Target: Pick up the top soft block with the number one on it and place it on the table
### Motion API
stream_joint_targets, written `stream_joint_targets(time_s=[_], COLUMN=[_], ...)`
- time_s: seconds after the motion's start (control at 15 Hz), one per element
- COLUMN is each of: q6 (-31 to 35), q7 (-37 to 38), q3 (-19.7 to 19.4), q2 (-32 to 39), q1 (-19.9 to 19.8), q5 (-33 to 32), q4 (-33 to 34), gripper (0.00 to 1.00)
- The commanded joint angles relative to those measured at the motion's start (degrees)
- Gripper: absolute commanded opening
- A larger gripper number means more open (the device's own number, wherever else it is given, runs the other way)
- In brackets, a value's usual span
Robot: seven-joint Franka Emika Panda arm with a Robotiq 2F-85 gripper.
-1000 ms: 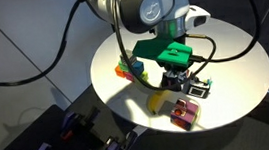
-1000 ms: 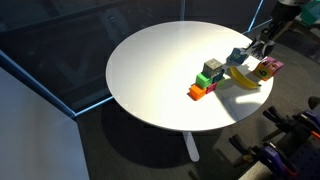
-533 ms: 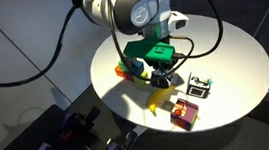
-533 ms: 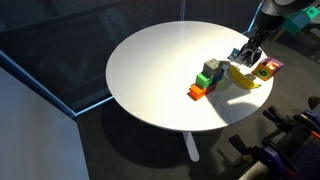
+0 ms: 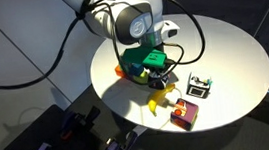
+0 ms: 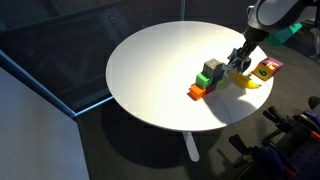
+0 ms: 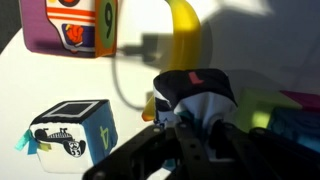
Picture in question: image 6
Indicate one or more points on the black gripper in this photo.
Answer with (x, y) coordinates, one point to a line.
(245, 53)

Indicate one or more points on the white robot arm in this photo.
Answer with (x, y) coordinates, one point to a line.
(283, 13)

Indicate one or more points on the soft block with number six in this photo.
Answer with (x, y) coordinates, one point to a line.
(263, 73)

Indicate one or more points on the yellow banana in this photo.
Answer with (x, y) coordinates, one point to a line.
(246, 82)

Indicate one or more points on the teal blue cube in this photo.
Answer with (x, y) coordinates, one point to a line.
(220, 76)

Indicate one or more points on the lime green cube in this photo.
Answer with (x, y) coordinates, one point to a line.
(222, 84)

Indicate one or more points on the gray cube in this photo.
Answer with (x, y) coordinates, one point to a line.
(212, 68)

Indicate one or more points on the magenta red cube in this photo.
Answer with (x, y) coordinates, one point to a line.
(211, 88)

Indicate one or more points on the orange cube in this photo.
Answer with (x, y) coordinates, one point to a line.
(196, 92)

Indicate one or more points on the purple and orange clamp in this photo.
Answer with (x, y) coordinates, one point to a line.
(311, 120)
(271, 160)

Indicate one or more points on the white table leg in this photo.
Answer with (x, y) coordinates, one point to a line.
(191, 146)

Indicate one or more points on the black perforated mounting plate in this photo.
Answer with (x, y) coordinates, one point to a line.
(308, 160)

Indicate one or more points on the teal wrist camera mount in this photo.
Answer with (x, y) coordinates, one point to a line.
(283, 34)

